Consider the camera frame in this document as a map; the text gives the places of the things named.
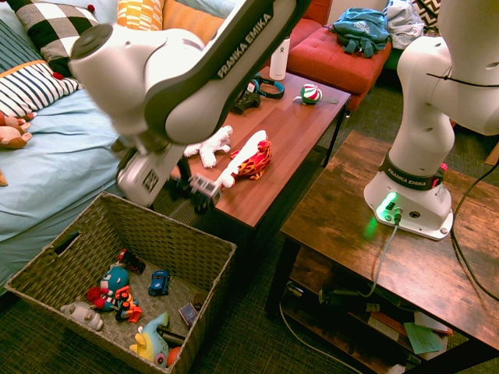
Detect white water bottle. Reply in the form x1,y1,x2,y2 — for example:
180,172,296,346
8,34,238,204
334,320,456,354
268,36,292,82

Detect red green white striped ball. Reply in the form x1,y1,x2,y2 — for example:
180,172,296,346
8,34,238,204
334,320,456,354
299,83,324,106

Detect blue red hero plush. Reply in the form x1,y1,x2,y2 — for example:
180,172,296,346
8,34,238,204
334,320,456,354
86,265,132,313

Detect teal couch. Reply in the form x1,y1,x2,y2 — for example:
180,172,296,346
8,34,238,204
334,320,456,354
384,37,406,71

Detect teal backpack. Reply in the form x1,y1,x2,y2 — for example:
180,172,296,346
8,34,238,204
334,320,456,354
331,7,392,59

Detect teal paper sheet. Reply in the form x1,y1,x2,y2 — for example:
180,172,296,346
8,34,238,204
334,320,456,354
402,321,444,355

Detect purple card box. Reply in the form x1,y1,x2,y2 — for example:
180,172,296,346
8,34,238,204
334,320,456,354
178,302,200,328

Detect black white chevron pillow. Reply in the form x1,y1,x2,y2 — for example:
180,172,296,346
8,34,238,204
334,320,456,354
412,0,444,37

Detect brown plush toy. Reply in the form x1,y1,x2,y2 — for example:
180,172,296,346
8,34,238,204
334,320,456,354
0,111,34,150

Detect rustic brown wooden table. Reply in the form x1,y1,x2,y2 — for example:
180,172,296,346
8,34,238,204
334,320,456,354
264,129,499,374

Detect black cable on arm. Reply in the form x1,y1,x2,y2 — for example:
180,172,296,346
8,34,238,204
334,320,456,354
425,65,499,87

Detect pale crumpled cloth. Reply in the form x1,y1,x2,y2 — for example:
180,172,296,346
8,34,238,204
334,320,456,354
384,0,426,51

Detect blue toy car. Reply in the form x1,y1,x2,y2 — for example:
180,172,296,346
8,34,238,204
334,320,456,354
147,269,172,298

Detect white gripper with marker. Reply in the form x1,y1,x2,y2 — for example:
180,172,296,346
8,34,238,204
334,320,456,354
116,149,193,208

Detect red-brown wooden coffee table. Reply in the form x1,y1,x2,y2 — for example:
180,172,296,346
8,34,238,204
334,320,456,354
147,65,352,294

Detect white floor cable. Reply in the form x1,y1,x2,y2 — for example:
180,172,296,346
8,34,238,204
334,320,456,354
278,302,364,374

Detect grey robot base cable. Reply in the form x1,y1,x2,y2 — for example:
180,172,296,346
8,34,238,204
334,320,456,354
357,208,403,299

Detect orange flame plush lizard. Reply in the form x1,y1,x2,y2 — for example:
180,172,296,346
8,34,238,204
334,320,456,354
216,129,273,190

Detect blue and black headphones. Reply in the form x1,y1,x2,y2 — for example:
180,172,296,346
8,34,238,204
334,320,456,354
249,72,286,101

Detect black cylinder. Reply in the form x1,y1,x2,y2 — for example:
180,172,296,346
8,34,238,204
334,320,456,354
157,328,186,348

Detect black cable on table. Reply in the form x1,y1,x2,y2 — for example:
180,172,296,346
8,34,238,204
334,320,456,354
449,155,499,303

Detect dark blue striped cushion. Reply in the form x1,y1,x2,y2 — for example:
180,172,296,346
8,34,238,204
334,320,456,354
0,19,44,75

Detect black white checked pillow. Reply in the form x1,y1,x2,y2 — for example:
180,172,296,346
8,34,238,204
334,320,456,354
5,0,101,78

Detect light blue bed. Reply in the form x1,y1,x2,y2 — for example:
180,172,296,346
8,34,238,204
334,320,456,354
0,0,239,290

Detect grey woven basket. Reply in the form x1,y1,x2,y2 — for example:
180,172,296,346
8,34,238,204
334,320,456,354
4,191,238,374

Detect yellow patterned round pillow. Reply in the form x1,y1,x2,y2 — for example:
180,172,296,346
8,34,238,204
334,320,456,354
116,0,165,32

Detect blue yellow plush fish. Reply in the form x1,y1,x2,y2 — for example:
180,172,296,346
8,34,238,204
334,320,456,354
129,311,171,369

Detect navy white striped pillow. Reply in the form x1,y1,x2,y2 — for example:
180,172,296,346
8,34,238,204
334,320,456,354
0,59,86,118

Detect mustard orange pillow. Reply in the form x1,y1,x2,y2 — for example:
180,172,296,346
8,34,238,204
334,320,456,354
161,0,237,47

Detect orange tufted ottoman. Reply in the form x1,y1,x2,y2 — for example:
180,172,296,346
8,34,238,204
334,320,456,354
286,26,393,112

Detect red and black toy car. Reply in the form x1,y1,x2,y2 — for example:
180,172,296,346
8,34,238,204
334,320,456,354
118,248,147,276

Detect white plush unicorn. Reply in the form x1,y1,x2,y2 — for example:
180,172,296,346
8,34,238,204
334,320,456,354
182,125,234,170

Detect white and black toy car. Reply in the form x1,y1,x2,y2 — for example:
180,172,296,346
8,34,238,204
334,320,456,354
188,173,224,214

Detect black game controller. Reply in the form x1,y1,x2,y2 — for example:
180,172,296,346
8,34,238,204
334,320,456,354
229,92,262,116

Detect orange black toy truck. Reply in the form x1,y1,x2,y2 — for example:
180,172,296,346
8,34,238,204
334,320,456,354
114,285,143,324

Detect grey plush hippo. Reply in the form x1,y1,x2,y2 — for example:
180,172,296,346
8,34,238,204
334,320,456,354
59,301,104,332

